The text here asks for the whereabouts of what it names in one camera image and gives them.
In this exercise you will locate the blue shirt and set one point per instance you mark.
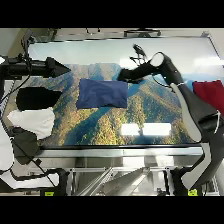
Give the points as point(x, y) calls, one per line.
point(101, 94)

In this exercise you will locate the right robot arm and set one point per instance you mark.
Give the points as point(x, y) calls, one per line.
point(195, 111)

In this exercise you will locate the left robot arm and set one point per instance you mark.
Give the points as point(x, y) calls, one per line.
point(33, 68)

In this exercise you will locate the white garment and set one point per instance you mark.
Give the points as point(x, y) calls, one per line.
point(36, 123)

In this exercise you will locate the black garment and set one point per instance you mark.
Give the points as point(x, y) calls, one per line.
point(35, 98)

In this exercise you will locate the red garment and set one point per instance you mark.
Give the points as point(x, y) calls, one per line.
point(210, 91)

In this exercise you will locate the silver frame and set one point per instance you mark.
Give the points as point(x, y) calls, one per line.
point(133, 152)

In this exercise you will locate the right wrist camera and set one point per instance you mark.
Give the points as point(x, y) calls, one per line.
point(138, 50)

